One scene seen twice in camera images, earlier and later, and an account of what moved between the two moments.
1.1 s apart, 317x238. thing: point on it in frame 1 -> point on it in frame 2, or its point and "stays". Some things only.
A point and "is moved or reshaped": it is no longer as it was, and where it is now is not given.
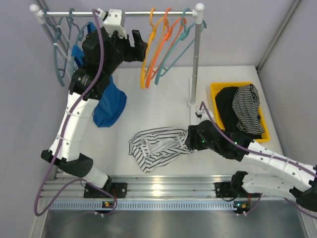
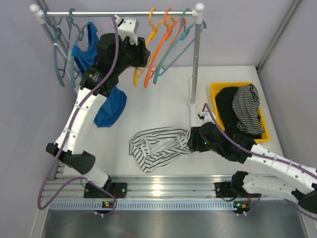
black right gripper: x=192 y=141 stays
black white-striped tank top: x=246 y=104 stays
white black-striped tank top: x=152 y=148 stays
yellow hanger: x=152 y=34 is moved or reshaped
